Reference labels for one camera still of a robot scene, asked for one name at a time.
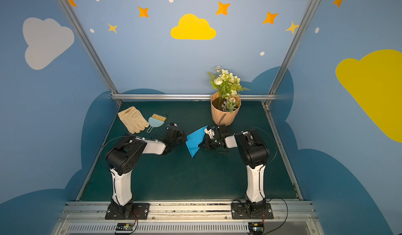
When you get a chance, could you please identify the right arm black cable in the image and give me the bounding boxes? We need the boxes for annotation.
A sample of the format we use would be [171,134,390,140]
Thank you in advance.
[251,126,288,234]

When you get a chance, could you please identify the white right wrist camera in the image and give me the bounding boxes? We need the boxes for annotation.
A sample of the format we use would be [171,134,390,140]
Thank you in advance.
[204,126,217,139]

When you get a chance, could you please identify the blue square paper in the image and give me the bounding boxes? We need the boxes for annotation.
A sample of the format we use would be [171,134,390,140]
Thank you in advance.
[185,126,207,158]

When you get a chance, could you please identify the aluminium frame back bar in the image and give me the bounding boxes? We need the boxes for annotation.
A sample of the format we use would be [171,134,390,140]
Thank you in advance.
[111,93,276,101]

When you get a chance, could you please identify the controller board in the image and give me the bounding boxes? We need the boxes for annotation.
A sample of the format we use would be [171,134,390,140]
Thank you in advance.
[114,222,135,234]
[248,222,264,235]

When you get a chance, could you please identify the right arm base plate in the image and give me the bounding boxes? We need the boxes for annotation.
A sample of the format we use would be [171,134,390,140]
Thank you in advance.
[230,200,274,220]

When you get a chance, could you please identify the right controller board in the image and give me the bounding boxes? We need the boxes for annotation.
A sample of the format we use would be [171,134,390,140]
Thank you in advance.
[248,222,264,235]

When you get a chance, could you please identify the pink flower pot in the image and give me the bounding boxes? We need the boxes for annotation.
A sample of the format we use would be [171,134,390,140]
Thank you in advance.
[210,92,241,126]

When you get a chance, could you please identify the aluminium frame right post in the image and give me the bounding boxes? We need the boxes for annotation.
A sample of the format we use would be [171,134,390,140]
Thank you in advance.
[268,0,321,96]

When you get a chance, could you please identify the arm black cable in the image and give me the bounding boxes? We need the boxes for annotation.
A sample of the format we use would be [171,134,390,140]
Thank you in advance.
[251,126,288,234]
[100,117,178,173]

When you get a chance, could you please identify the aluminium frame post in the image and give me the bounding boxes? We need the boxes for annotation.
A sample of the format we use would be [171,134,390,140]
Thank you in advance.
[268,0,321,96]
[57,0,118,94]

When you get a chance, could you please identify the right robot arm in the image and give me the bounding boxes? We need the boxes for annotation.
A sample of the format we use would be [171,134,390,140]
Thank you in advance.
[198,125,270,217]

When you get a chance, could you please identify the artificial flowering plant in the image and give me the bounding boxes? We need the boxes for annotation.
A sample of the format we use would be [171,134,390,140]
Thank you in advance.
[207,67,250,112]

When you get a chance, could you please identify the light blue hand brush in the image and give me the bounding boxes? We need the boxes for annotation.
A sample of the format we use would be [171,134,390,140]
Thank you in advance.
[147,114,166,133]

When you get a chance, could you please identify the beige work glove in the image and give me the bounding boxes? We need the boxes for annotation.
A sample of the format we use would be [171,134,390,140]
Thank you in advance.
[118,106,150,134]

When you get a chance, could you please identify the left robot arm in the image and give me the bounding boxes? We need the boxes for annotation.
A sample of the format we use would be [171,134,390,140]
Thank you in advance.
[105,125,187,220]

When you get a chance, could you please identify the left controller board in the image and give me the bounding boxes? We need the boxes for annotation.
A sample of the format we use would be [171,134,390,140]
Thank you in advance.
[114,222,135,234]

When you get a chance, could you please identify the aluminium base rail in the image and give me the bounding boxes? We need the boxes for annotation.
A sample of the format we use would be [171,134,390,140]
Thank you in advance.
[52,199,324,235]

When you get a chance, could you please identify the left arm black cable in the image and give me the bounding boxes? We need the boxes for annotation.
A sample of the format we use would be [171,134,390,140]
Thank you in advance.
[100,117,178,173]

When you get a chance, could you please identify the aluminium frame left post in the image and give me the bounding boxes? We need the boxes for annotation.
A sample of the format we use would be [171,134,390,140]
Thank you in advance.
[57,0,118,94]

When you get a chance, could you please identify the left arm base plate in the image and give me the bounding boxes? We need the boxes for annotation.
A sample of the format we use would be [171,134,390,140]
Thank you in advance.
[105,201,150,220]

